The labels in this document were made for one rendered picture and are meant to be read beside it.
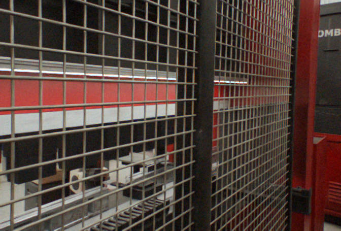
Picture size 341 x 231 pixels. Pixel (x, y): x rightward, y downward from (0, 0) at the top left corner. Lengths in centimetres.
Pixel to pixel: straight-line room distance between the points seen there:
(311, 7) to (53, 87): 175
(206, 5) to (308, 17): 188
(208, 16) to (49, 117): 80
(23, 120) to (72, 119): 19
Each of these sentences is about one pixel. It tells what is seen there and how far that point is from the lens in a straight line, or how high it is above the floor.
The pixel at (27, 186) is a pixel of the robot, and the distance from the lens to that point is 275.
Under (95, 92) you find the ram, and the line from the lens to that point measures 135.
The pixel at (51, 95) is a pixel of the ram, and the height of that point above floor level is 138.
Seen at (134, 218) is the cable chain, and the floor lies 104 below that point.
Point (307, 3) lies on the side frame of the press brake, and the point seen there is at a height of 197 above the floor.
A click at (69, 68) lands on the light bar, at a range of 100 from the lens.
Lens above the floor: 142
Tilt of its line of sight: 3 degrees down
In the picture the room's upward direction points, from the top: 1 degrees clockwise
